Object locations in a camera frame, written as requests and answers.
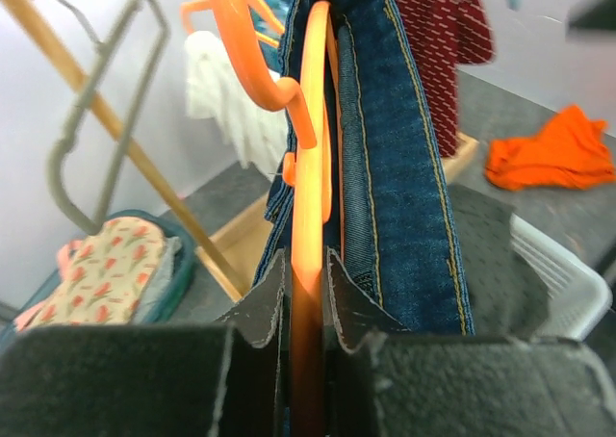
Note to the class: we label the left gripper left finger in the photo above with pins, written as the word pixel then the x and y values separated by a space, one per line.
pixel 222 378

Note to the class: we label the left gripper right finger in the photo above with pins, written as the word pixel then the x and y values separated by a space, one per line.
pixel 389 381

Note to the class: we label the blue denim skirt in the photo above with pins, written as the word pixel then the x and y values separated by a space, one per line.
pixel 391 218

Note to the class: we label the grey dotted garment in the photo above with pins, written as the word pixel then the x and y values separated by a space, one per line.
pixel 507 296

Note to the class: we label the orange plastic hanger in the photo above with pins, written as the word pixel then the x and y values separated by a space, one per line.
pixel 309 171

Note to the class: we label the white garment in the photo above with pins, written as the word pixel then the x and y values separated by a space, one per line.
pixel 213 90

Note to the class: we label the grey metal hanger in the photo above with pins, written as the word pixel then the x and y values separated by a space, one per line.
pixel 125 101

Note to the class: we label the orange floral garment hanger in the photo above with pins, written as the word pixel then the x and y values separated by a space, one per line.
pixel 232 15

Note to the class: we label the blue floral garment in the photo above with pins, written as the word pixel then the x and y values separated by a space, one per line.
pixel 269 4

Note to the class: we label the tulip pattern fabric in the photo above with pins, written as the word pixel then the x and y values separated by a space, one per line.
pixel 104 280

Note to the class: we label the white plastic laundry basket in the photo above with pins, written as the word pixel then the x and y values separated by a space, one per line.
pixel 578 296

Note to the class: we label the teal plastic basket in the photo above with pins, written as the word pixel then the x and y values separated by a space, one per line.
pixel 160 301

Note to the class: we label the orange cloth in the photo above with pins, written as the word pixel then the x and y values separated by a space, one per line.
pixel 567 152

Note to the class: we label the red dotted garment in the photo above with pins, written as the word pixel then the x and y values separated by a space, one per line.
pixel 442 35

